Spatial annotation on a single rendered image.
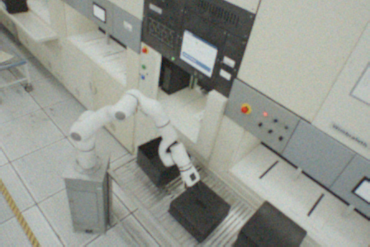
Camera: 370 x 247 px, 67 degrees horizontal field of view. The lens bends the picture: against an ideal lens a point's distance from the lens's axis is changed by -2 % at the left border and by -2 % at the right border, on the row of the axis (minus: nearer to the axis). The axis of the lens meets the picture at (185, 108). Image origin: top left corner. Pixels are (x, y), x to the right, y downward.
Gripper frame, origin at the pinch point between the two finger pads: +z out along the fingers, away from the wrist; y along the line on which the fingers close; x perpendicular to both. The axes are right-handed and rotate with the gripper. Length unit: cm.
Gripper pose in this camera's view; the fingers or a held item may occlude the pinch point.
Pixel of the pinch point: (196, 189)
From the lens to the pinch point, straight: 186.1
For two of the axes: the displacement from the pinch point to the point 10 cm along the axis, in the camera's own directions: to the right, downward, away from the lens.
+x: -6.0, 1.7, 7.8
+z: 4.0, 9.1, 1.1
